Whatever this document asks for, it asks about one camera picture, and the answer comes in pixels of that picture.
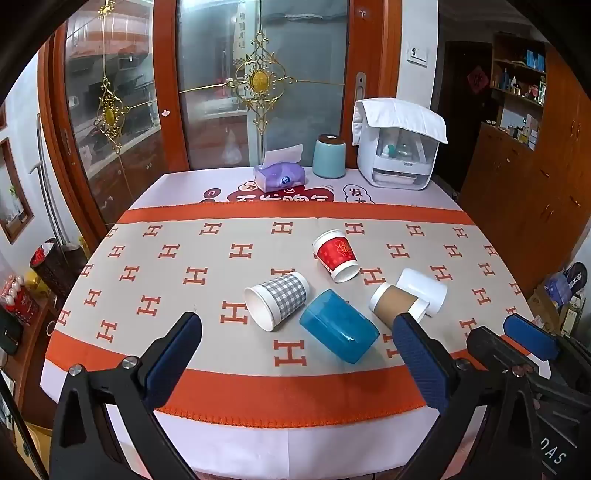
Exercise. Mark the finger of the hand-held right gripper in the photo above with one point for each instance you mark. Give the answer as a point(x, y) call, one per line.
point(531, 337)
point(494, 346)

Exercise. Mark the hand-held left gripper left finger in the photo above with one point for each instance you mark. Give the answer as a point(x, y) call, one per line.
point(167, 357)

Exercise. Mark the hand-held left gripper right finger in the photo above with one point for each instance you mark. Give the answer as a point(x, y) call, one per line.
point(421, 362)

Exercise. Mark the brown sleeved paper cup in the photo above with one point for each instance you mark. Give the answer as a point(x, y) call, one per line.
point(397, 300)

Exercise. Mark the white cup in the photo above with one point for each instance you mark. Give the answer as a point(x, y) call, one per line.
point(425, 286)

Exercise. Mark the blue plastic cup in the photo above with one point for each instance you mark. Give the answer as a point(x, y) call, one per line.
point(337, 323)

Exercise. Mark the grey checked paper cup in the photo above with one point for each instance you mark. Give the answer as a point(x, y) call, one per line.
point(281, 295)

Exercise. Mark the red paper cup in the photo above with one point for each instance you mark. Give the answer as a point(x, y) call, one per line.
point(334, 254)

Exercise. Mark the cardboard box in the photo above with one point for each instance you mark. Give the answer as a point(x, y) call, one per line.
point(542, 309)

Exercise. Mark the blue box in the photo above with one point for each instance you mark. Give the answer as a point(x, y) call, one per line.
point(558, 288)

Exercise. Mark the orange patterned tablecloth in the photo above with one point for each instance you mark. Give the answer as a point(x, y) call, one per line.
point(184, 258)

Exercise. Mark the black woven waste bin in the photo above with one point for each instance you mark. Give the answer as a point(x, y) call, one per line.
point(57, 272)

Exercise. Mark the wooden shelf cabinet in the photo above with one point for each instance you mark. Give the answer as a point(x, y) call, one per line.
point(521, 184)

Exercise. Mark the red snack package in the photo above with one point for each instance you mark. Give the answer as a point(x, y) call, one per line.
point(18, 300)

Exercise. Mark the white countertop appliance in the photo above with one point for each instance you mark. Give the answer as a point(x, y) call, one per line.
point(397, 161)

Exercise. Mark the purple tissue box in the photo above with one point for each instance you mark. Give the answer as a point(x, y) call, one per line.
point(279, 177)

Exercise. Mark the wooden glass sliding door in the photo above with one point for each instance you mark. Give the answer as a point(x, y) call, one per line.
point(111, 152)
point(295, 92)

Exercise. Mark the dark wooden door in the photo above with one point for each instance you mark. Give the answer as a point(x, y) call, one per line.
point(455, 129)

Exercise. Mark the teal canister with brown lid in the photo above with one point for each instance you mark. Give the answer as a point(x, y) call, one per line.
point(329, 157)

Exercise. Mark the white folded cloth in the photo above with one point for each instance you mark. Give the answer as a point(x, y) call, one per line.
point(397, 117)

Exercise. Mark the red door decoration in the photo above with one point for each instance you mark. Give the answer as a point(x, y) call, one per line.
point(478, 80)

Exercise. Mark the wooden picture frame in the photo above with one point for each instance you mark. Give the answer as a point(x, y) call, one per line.
point(7, 194)

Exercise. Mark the white wall switch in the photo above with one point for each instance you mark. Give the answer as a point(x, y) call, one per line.
point(418, 54)

